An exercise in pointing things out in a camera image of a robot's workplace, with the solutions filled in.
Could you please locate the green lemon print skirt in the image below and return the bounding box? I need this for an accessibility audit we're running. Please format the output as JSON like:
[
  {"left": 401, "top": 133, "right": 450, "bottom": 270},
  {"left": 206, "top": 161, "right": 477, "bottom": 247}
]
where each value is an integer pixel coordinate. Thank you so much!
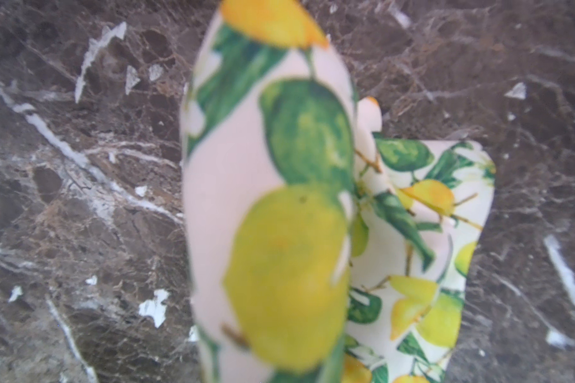
[{"left": 180, "top": 1, "right": 496, "bottom": 382}]

